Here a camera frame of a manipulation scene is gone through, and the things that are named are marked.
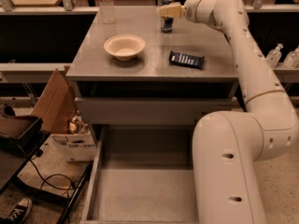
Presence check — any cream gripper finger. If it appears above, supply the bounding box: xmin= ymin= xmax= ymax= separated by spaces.
xmin=156 ymin=2 xmax=181 ymax=10
xmin=159 ymin=6 xmax=178 ymax=18

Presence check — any red bull can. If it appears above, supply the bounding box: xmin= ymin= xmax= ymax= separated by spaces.
xmin=160 ymin=0 xmax=176 ymax=34

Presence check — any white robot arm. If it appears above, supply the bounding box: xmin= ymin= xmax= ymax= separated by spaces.
xmin=157 ymin=0 xmax=299 ymax=224

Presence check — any grey drawer cabinet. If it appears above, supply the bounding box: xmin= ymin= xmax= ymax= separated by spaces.
xmin=67 ymin=6 xmax=238 ymax=141

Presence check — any open grey middle drawer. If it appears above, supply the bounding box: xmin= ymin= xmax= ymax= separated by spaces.
xmin=80 ymin=126 xmax=198 ymax=224

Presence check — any dark blue snack bar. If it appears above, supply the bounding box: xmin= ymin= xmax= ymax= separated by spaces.
xmin=168 ymin=50 xmax=205 ymax=70

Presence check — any beige paper bowl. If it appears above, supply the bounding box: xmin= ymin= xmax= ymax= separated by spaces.
xmin=104 ymin=35 xmax=146 ymax=61

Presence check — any clear plastic water bottle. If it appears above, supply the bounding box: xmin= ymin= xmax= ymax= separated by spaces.
xmin=99 ymin=0 xmax=115 ymax=24

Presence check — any brown cardboard box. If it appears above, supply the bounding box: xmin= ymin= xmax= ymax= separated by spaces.
xmin=32 ymin=70 xmax=77 ymax=134

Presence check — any white printed cardboard box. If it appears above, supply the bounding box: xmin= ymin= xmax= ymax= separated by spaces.
xmin=50 ymin=133 xmax=96 ymax=161

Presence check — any black side table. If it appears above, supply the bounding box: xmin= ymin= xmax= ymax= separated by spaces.
xmin=0 ymin=131 xmax=93 ymax=224

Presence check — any black canvas sneaker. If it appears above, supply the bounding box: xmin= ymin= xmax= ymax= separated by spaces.
xmin=7 ymin=198 xmax=32 ymax=224

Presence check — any black cable on floor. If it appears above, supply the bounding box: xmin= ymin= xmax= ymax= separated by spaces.
xmin=28 ymin=158 xmax=82 ymax=200

